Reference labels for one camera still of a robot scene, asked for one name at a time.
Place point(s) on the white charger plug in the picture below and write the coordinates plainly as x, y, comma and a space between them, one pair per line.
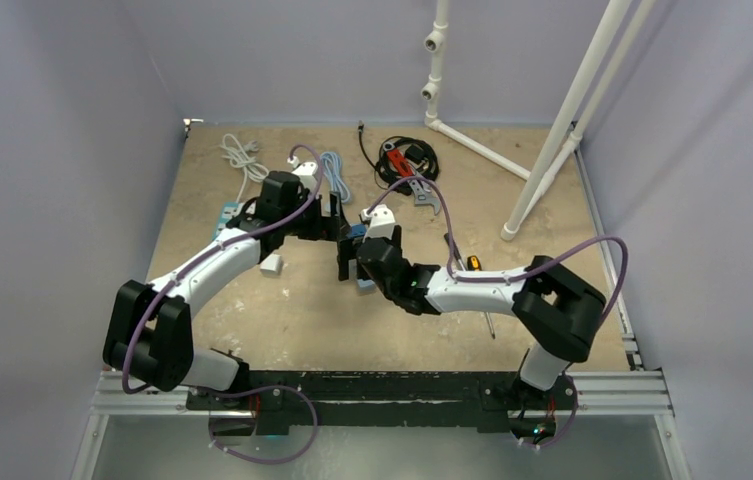
272, 265

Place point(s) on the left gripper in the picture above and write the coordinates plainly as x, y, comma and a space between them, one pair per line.
326, 228

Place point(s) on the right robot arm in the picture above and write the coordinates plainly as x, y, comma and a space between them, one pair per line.
558, 308

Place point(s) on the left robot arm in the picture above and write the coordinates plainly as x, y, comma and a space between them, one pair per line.
149, 336

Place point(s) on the black handle hammer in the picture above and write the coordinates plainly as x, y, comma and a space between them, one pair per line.
455, 252

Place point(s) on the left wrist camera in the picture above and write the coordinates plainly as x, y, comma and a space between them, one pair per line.
304, 173

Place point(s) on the white pvc pipe frame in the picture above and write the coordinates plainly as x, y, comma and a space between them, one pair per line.
538, 62

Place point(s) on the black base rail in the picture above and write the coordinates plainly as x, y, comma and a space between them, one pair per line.
489, 402

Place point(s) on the red adjustable wrench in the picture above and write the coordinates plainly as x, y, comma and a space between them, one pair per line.
402, 168

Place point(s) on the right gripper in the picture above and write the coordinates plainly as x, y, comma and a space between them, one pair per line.
355, 263

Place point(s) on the teal power strip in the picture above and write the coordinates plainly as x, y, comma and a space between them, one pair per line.
228, 212

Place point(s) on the blue power strip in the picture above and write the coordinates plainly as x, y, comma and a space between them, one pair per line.
364, 284

